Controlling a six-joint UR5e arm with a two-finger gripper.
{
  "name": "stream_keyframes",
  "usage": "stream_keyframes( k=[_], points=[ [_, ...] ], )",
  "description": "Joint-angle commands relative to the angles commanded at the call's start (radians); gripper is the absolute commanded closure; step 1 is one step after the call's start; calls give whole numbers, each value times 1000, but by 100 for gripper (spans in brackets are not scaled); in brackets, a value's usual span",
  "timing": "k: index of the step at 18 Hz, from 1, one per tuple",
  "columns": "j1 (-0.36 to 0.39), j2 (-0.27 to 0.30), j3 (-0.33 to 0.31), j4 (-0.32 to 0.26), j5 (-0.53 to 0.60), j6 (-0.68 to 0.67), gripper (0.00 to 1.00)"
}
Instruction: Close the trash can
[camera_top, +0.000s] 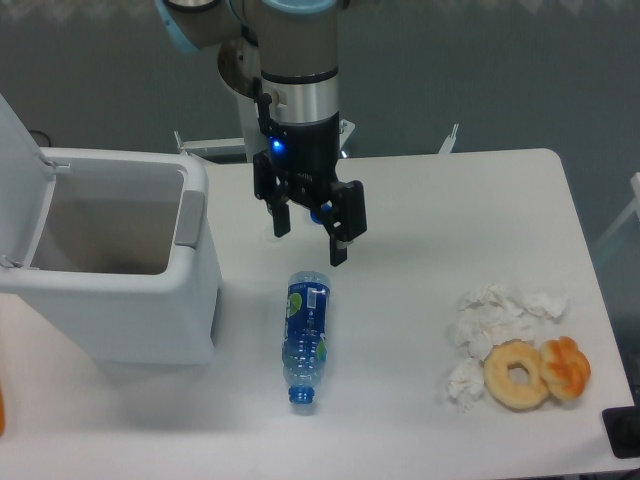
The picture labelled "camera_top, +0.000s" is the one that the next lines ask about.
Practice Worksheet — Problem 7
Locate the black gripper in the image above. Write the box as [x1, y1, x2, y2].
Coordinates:
[253, 115, 367, 267]

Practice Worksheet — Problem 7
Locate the white trash can lid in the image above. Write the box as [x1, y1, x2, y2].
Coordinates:
[1, 100, 70, 268]

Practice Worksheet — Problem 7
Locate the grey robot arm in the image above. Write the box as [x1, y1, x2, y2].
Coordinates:
[156, 1, 367, 266]

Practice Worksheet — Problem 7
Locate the blue bottle cap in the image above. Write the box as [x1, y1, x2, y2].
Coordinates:
[309, 204, 331, 225]

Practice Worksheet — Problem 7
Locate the white trash can body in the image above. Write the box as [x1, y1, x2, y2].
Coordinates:
[1, 149, 221, 365]

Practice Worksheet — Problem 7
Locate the blue plastic bottle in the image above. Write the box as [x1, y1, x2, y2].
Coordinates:
[281, 271, 331, 405]

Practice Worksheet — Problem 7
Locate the crumpled white tissue upper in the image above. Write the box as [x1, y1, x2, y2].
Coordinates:
[452, 283, 570, 361]

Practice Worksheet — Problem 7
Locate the crumpled white tissue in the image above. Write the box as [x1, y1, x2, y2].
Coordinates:
[452, 283, 570, 361]
[447, 358, 485, 412]

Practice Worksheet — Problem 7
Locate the crumpled white tissue lower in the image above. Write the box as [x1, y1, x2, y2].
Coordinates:
[447, 358, 485, 412]

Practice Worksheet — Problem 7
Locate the orange glazed twisted bread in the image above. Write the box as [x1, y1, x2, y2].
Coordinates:
[539, 336, 591, 402]

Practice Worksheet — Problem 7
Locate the orange object at edge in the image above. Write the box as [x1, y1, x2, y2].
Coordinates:
[0, 386, 6, 437]

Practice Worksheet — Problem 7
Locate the black device at edge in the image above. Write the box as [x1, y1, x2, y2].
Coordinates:
[602, 406, 639, 459]

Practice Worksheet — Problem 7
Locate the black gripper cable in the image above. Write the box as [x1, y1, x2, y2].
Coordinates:
[253, 77, 289, 139]

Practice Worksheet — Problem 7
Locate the white frame bracket right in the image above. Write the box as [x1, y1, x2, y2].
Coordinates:
[438, 123, 459, 155]

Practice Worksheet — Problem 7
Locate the plain ring donut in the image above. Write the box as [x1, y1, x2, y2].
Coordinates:
[483, 341, 549, 411]

